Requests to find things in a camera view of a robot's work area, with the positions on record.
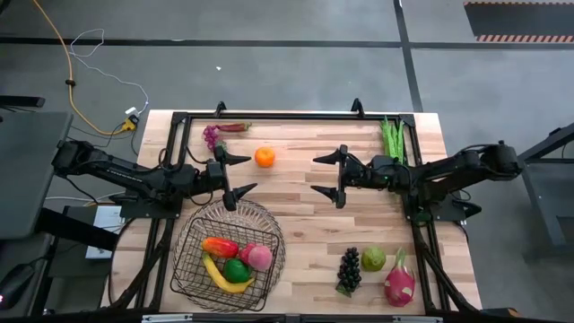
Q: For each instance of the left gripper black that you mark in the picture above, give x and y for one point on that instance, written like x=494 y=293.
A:
x=214 y=172

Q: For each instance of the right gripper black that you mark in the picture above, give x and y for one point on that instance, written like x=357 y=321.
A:
x=359 y=175

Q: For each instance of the orange fruit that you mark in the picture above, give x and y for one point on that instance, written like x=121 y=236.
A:
x=265 y=157

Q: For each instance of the red chili pepper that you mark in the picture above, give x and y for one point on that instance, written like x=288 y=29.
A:
x=233 y=127

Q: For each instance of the purple grape bunch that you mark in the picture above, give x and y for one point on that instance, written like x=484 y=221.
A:
x=210 y=135

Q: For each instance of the green bean bunch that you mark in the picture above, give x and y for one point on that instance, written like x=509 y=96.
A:
x=392 y=134

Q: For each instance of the red orange mango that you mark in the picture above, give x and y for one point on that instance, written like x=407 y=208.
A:
x=220 y=247

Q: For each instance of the red bell pepper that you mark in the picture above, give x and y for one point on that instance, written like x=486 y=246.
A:
x=245 y=253

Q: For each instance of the pink peach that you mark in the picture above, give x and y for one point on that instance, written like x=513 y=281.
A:
x=260 y=258

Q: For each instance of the black grape bunch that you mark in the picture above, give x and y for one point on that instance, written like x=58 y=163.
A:
x=350 y=271

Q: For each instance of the yellow banana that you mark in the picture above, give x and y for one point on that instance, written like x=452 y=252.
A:
x=220 y=280

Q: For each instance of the pink dragon fruit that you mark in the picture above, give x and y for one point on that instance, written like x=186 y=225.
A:
x=399 y=287

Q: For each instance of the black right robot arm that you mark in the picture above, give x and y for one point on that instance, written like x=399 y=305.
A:
x=457 y=168

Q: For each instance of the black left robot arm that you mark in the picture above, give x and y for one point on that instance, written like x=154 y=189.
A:
x=125 y=172

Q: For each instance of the round woven placemat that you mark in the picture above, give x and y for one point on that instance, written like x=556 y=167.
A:
x=260 y=215

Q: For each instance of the yellow plug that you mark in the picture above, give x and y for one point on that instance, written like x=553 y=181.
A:
x=130 y=124

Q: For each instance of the white power adapter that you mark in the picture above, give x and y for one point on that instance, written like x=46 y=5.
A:
x=131 y=110

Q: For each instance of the white box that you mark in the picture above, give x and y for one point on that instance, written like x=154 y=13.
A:
x=106 y=220

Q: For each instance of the black slanted bar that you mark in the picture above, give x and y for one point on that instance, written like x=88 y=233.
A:
x=76 y=229

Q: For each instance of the grey desk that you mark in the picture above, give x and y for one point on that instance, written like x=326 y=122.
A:
x=31 y=188

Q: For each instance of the black flat bar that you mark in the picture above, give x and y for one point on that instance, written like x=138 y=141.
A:
x=22 y=101

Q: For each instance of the hazard striped floor mat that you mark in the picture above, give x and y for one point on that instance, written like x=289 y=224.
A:
x=520 y=20

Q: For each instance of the black computer mouse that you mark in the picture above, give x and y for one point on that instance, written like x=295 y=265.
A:
x=15 y=285

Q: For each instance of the black metal table frame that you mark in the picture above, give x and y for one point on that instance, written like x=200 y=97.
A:
x=291 y=116

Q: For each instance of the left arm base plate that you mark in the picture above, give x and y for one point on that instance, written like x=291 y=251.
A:
x=148 y=213

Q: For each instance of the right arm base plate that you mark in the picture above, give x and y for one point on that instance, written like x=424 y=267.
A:
x=448 y=214

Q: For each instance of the black desk frame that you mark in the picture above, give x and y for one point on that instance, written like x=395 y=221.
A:
x=547 y=202

